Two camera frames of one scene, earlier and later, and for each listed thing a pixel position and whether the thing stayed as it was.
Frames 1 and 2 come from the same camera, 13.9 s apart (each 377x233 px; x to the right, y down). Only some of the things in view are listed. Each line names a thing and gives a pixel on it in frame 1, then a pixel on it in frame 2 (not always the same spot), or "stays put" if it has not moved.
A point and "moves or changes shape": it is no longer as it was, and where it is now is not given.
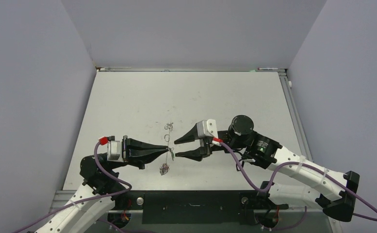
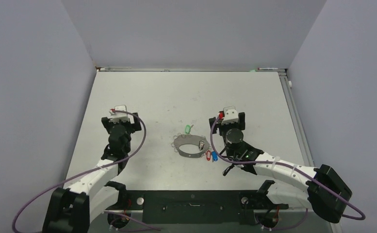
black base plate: [195, 207] stays put
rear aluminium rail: [187, 69] stays put
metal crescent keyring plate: [165, 168] moves or changes shape
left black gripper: [137, 152] to [134, 127]
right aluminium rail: [290, 96] stays put
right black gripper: [205, 149] to [218, 124]
